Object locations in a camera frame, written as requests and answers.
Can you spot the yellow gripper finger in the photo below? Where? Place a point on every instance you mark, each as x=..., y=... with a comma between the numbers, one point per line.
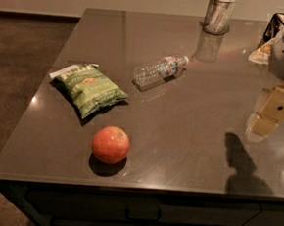
x=267, y=114

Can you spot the red apple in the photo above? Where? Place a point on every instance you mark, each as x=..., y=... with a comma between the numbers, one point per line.
x=110, y=145

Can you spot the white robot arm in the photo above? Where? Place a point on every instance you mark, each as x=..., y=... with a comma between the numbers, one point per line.
x=269, y=107

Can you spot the clear plastic water bottle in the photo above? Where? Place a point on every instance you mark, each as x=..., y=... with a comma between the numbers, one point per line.
x=158, y=71

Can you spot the pale snack packet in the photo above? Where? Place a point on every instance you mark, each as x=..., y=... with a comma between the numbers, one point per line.
x=262, y=54

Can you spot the dark cabinet drawers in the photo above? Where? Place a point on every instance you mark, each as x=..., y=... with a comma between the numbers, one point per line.
x=60, y=205

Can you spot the green chip bag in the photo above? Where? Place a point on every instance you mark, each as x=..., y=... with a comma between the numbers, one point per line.
x=89, y=89

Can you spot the black wire basket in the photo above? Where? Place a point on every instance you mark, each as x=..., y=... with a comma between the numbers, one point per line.
x=276, y=23

